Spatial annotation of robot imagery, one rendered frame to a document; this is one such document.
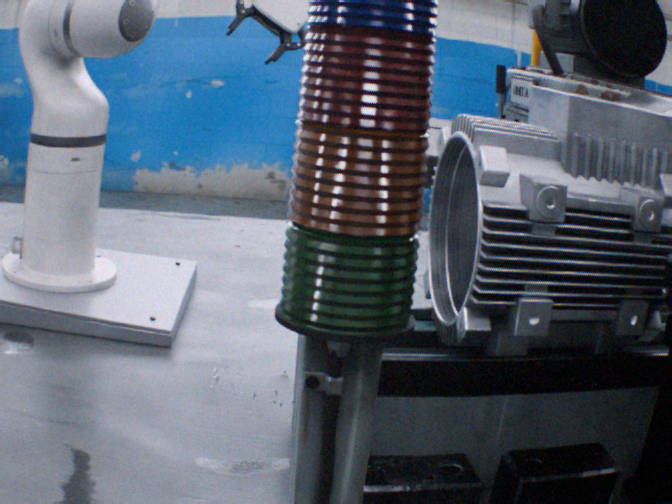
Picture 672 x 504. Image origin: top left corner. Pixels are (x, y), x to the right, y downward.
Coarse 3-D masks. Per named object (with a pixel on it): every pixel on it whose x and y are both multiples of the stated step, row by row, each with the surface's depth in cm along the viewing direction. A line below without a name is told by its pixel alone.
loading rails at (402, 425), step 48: (432, 336) 78; (384, 384) 67; (432, 384) 68; (480, 384) 68; (528, 384) 69; (576, 384) 70; (624, 384) 71; (384, 432) 68; (432, 432) 69; (480, 432) 69; (528, 432) 70; (576, 432) 71; (624, 432) 72
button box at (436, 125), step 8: (432, 120) 94; (440, 120) 94; (448, 120) 94; (432, 128) 93; (440, 128) 93; (432, 136) 93; (432, 144) 92; (432, 152) 92; (432, 160) 93; (432, 168) 94; (432, 184) 97
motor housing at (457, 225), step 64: (512, 128) 69; (448, 192) 79; (512, 192) 65; (576, 192) 66; (448, 256) 80; (512, 256) 64; (576, 256) 66; (640, 256) 65; (448, 320) 73; (576, 320) 70
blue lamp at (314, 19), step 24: (312, 0) 37; (336, 0) 36; (360, 0) 35; (384, 0) 35; (408, 0) 35; (432, 0) 36; (312, 24) 37; (336, 24) 36; (360, 24) 35; (384, 24) 35; (408, 24) 36; (432, 24) 37
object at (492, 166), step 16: (448, 128) 76; (480, 160) 65; (496, 160) 64; (480, 176) 65; (496, 176) 64; (656, 192) 68; (464, 320) 67; (480, 320) 67; (656, 320) 69; (464, 336) 67; (480, 336) 67; (640, 336) 70
